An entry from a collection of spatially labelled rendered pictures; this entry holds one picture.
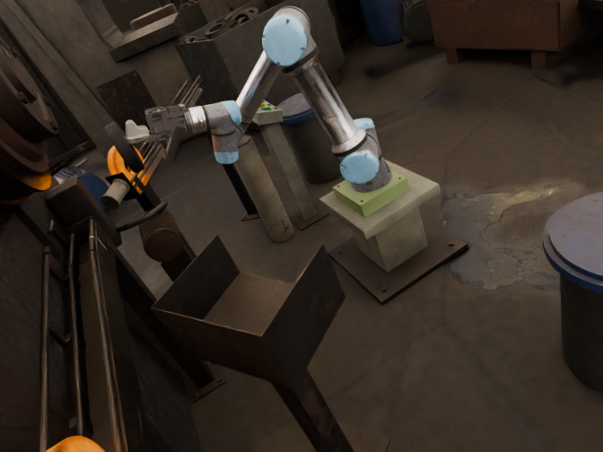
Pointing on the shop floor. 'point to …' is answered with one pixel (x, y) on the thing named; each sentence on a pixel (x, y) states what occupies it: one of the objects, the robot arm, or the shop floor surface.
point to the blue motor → (85, 182)
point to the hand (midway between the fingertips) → (121, 142)
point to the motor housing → (165, 244)
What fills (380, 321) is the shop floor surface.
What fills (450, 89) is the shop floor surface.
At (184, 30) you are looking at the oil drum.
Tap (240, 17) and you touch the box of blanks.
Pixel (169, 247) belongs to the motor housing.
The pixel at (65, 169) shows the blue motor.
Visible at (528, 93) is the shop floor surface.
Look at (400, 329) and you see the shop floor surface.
